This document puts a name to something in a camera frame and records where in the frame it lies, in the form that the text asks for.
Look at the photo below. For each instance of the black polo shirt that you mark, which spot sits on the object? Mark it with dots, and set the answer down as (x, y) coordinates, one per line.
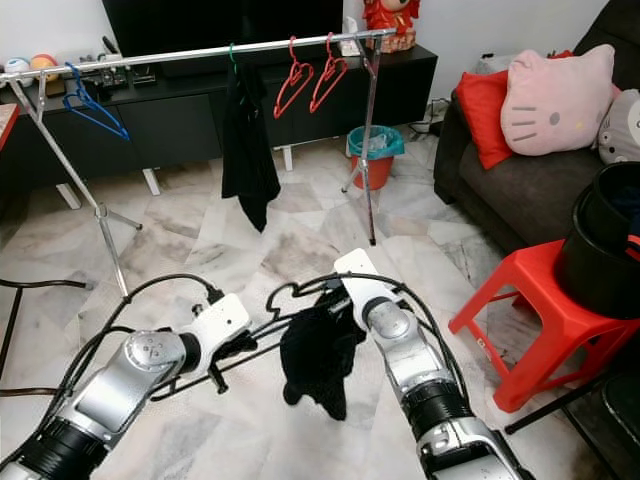
(320, 355)
(248, 150)

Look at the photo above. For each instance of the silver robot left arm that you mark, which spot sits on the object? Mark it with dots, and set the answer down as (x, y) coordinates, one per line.
(130, 385)

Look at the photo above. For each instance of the red plastic hanger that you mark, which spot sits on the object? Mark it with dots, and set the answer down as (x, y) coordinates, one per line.
(328, 75)
(292, 80)

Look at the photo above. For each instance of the green plastic hanger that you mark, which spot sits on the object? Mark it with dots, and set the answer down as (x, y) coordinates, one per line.
(233, 57)

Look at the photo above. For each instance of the blue plastic hanger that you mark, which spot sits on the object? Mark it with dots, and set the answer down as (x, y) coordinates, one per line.
(95, 108)

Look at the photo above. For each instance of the red bin with teal bag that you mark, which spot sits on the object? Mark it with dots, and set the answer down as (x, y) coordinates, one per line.
(375, 145)

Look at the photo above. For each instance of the red plastic stool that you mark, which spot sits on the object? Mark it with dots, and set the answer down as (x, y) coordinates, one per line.
(530, 300)

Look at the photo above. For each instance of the dark grey fabric sofa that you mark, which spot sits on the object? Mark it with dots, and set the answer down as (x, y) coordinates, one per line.
(520, 195)

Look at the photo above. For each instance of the black television console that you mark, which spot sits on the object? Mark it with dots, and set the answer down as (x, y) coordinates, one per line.
(180, 115)

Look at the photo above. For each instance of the red cushion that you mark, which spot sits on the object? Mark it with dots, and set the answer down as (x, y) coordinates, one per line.
(482, 110)

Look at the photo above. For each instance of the black plastic bucket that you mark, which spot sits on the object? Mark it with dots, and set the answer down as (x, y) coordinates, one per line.
(600, 250)

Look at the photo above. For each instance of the silver metal clothes rack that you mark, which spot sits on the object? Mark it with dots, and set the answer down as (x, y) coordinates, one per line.
(190, 57)

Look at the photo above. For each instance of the red figurine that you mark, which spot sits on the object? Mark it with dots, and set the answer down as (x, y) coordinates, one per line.
(390, 18)

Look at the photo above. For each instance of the black flat-screen television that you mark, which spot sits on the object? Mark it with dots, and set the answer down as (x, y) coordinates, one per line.
(220, 25)

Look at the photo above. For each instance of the pink cat face pillow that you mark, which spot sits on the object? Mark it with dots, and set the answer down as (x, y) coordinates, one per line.
(560, 100)

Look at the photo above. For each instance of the grey round plush pillow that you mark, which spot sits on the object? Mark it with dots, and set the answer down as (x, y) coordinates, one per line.
(622, 130)

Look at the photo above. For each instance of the white egg toy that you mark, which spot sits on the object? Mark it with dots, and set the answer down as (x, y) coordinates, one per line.
(16, 66)

